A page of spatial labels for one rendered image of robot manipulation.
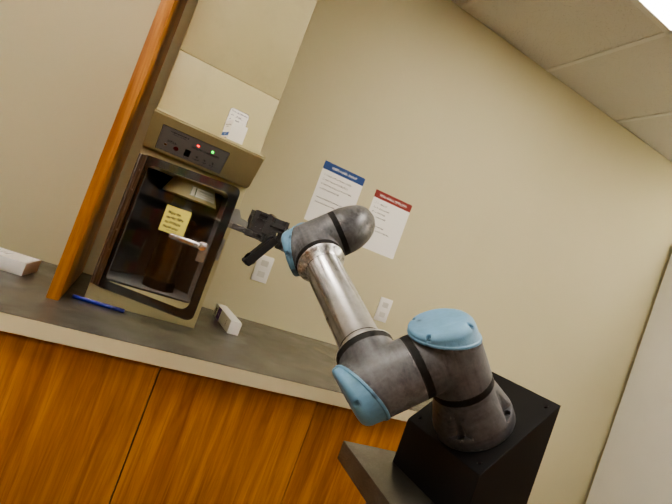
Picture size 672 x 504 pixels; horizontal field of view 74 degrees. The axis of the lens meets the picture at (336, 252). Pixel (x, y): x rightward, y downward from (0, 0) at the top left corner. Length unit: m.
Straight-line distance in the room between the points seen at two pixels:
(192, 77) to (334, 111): 0.76
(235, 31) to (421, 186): 1.14
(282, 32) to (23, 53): 0.89
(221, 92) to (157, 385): 0.86
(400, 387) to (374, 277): 1.39
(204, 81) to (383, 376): 1.04
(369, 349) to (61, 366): 0.74
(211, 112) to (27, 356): 0.81
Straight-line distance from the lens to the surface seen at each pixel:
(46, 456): 1.33
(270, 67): 1.54
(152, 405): 1.27
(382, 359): 0.79
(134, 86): 1.38
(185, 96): 1.47
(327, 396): 1.34
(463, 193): 2.38
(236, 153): 1.36
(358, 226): 1.07
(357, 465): 0.96
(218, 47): 1.52
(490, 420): 0.87
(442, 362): 0.79
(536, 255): 2.75
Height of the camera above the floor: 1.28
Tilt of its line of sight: 2 degrees up
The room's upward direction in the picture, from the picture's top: 20 degrees clockwise
